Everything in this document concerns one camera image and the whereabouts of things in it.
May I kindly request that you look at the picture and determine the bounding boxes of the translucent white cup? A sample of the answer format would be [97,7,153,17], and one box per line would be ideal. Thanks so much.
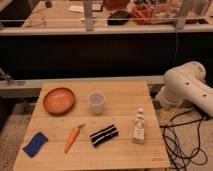
[87,91,105,114]

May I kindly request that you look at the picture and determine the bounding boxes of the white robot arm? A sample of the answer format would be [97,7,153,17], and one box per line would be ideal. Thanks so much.
[156,61,213,118]

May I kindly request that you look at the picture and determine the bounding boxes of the white squeeze bottle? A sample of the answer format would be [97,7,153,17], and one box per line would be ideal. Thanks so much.
[133,108,145,143]

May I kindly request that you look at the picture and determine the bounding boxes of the black white striped cloth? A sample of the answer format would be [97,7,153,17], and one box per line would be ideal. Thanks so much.
[90,125,119,147]

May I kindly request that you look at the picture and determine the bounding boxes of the orange toy carrot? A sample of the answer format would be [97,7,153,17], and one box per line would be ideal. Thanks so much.
[64,124,84,153]

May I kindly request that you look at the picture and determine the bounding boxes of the black bag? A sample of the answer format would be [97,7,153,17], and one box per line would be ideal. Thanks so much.
[107,10,131,25]

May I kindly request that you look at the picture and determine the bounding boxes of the orange basket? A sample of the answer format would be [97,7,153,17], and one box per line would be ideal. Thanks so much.
[131,5,153,25]

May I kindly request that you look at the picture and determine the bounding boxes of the metal frame post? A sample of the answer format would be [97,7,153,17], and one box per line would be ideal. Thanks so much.
[83,0,93,31]

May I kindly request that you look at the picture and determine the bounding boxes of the black cable bundle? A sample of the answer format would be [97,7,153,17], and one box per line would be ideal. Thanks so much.
[159,107,209,171]

